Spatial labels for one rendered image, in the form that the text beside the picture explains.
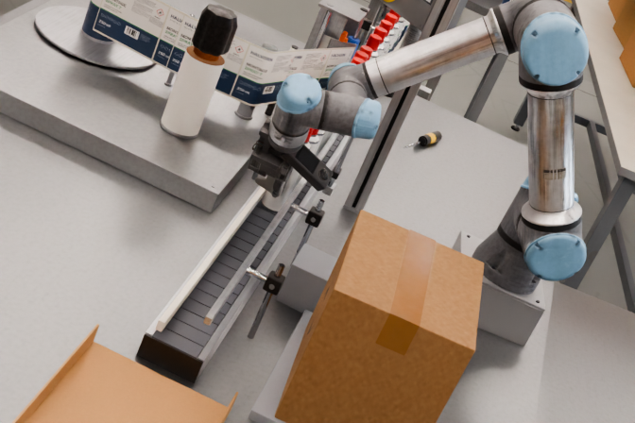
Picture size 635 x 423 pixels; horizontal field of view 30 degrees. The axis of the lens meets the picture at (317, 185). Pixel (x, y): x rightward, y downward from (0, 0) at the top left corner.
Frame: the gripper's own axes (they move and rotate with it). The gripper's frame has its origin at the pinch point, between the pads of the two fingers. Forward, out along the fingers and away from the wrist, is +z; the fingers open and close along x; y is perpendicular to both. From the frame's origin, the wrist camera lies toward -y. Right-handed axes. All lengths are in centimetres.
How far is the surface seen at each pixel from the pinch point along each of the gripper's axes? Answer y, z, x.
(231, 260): 1.3, -6.9, 23.0
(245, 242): 1.0, -2.6, 15.5
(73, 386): 11, -27, 67
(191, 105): 26.8, 4.7, -13.9
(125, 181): 30.2, 6.7, 9.5
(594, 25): -69, 170, -264
